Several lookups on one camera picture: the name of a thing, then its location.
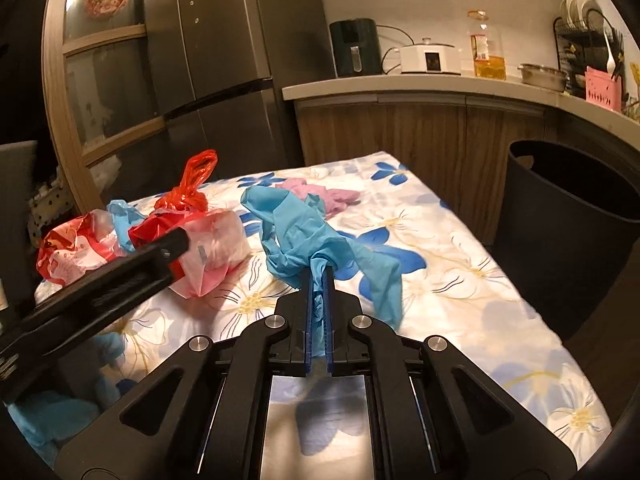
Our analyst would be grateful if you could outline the red plastic bag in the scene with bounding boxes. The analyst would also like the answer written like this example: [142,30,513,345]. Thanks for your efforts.
[154,150,218,211]

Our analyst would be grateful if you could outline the red white snack wrapper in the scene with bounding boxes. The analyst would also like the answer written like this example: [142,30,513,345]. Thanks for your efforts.
[36,209,125,286]

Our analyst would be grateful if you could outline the blue plastic glove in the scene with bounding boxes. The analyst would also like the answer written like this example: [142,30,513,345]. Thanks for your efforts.
[241,186,402,330]

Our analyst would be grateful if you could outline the small purple glove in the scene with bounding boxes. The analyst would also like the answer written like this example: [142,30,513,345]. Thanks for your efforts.
[277,178,360,219]

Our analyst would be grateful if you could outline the black trash bin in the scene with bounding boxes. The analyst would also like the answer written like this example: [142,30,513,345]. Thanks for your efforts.
[492,140,639,340]

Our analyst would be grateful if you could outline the floral blue white tablecloth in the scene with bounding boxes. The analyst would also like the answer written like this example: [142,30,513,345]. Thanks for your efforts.
[9,152,612,464]

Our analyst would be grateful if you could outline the wooden glass door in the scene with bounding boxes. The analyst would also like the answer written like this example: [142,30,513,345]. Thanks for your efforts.
[41,0,174,212]

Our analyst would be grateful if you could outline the dark steel refrigerator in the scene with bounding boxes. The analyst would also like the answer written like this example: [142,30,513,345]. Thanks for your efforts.
[144,0,335,178]

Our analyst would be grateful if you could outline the wooden lower cabinets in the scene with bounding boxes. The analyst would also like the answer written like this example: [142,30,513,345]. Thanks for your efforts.
[294,92,639,245]

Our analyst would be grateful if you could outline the black air fryer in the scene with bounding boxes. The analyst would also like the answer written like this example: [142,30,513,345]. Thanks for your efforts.
[329,18,382,77]

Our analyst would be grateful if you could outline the white slow cooker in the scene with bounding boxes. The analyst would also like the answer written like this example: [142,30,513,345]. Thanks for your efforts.
[398,42,462,75]

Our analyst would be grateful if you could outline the stainless steel bowl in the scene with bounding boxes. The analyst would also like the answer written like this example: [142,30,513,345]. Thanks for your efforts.
[518,63,567,93]

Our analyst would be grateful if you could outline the pink utensil holder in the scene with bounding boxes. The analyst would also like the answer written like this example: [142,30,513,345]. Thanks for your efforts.
[586,66,622,112]

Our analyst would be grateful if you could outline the cooking oil bottle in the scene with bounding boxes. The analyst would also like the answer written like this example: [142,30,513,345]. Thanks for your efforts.
[468,10,506,80]

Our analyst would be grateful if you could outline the black dish rack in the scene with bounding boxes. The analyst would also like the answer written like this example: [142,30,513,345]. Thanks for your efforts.
[552,0,624,99]

